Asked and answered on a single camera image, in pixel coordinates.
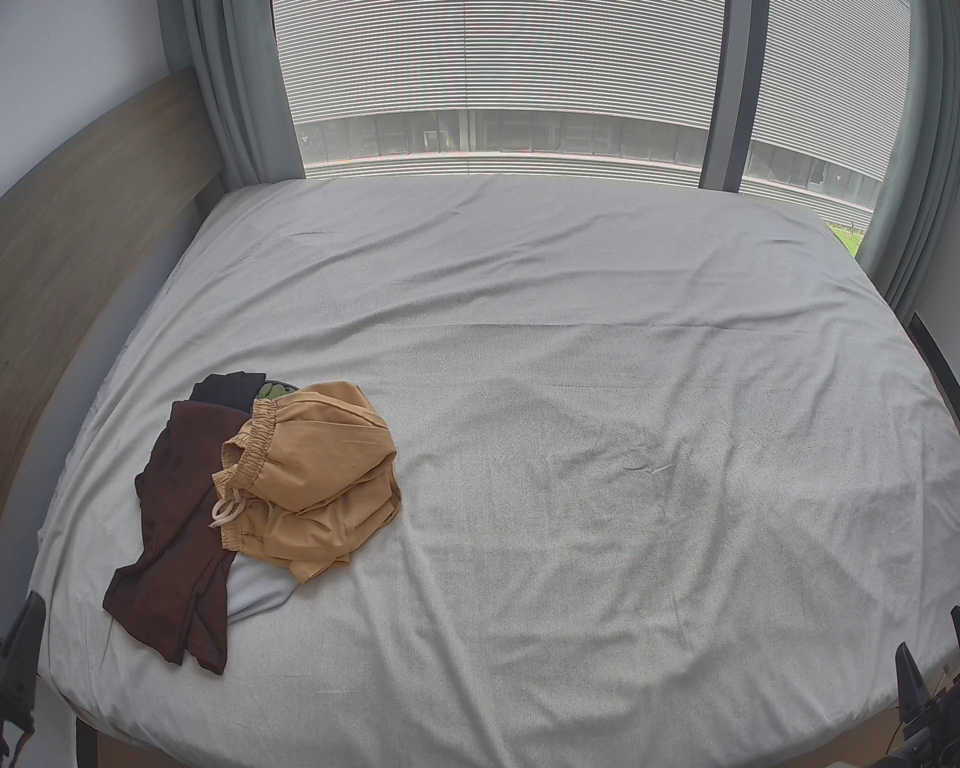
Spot pale blue garment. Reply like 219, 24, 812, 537
225, 553, 299, 625

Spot black garment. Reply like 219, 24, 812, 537
189, 369, 264, 414

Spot brown garment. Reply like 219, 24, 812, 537
102, 399, 260, 676

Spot tan shorts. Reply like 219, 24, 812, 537
210, 380, 402, 585

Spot grey-green curtain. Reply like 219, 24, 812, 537
855, 0, 960, 320
157, 0, 307, 189

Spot window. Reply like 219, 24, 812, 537
271, 0, 912, 230

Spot bed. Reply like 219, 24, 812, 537
0, 67, 960, 768

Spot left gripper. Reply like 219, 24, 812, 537
0, 591, 48, 732

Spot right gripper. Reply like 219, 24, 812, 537
895, 604, 960, 768

